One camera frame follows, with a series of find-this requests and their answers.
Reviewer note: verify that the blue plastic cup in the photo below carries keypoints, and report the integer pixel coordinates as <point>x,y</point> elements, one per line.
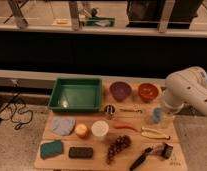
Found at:
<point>157,115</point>

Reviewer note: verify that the purple bowl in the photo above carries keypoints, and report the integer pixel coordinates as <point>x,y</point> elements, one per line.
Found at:
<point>120,90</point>

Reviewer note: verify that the metal spoon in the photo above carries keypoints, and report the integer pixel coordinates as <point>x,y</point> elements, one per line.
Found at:
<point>131,110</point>

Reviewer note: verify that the orange apple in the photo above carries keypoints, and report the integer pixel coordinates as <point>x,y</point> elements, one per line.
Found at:
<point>81,130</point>

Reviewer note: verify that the green plastic tray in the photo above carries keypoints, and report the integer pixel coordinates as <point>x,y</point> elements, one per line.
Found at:
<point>76,95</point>

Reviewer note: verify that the small metal cup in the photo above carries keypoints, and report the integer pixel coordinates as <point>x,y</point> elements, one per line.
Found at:
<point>109,111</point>

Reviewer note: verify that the red bowl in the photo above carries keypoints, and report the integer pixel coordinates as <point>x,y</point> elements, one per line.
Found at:
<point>148,92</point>

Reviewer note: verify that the teal sponge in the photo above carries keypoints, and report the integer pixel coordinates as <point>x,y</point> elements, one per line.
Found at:
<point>51,149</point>

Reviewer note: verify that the light blue cloth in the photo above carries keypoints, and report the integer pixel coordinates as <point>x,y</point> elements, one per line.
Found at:
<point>63,125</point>

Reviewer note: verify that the bunch of dark grapes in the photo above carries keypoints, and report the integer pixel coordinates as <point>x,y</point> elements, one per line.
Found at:
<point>121,143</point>

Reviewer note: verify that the wooden table board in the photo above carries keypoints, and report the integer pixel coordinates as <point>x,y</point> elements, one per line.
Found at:
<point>125,158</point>

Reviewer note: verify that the black handled brush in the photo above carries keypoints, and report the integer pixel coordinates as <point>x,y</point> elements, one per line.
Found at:
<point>164,150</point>

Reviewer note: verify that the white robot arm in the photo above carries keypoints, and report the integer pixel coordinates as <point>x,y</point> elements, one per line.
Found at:
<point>185,86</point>

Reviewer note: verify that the yellow banana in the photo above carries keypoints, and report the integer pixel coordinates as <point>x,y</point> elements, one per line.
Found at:
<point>153,134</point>

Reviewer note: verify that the black sponge block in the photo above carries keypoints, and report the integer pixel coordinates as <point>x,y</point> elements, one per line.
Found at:
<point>80,152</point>

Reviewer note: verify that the white paper cup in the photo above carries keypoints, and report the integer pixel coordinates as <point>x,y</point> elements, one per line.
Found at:
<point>100,129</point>

